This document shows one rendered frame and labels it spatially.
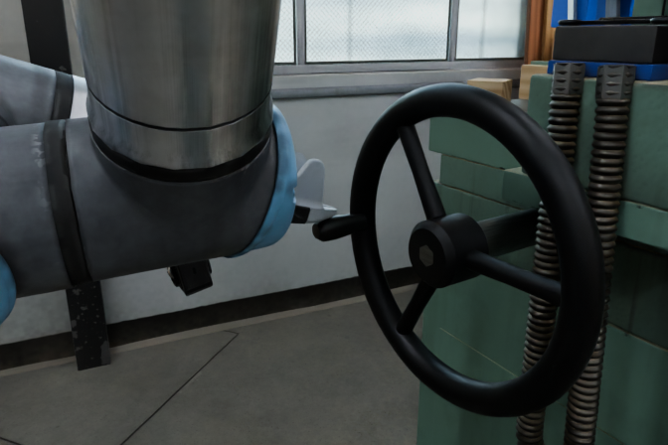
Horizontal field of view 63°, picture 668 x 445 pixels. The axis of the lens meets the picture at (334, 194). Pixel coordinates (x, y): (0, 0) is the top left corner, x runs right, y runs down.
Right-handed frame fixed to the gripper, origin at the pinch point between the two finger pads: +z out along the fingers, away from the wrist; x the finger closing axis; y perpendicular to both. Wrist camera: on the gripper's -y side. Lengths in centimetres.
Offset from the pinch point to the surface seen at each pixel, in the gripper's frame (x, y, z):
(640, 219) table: -23.3, 8.5, 12.0
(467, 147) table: 3.8, 11.5, 21.0
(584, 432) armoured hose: -23.2, -9.6, 15.6
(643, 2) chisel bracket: -9.1, 31.3, 26.1
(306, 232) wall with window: 116, -27, 77
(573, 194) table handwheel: -23.2, 8.6, 2.8
